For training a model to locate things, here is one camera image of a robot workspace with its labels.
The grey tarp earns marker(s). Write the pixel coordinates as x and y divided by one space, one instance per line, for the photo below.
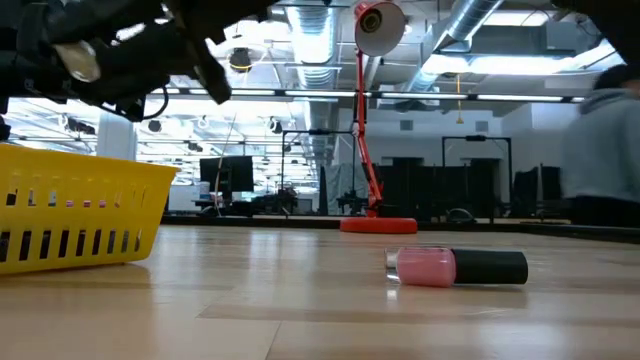
345 185

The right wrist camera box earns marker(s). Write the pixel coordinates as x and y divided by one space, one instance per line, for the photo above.
212 70

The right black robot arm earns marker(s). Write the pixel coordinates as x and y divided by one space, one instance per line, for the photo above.
620 20

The black overhead camera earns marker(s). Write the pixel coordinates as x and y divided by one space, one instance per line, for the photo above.
241 59

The red desk lamp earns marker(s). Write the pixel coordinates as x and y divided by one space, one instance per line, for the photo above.
378 225

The yellow plastic basket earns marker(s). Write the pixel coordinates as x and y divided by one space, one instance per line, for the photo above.
75 170

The black partition wall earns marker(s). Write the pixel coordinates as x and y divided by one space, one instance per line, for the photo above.
425 190

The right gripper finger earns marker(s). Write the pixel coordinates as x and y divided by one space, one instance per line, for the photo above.
150 65

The white building column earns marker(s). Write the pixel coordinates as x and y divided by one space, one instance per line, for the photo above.
117 135

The black equipment bench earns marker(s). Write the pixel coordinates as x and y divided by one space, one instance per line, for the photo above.
537 190

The black computer monitor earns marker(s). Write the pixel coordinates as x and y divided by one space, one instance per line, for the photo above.
227 175

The person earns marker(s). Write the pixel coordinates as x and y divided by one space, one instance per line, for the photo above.
600 150

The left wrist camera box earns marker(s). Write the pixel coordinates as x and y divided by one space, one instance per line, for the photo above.
130 110

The large light pink nail polish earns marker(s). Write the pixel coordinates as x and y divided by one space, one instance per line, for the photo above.
425 267

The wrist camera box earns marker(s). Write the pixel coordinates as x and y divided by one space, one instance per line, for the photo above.
212 70
130 110

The black frame stand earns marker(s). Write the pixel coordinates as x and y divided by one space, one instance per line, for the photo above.
475 138
320 132

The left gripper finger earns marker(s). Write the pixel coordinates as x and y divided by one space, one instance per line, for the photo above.
135 12

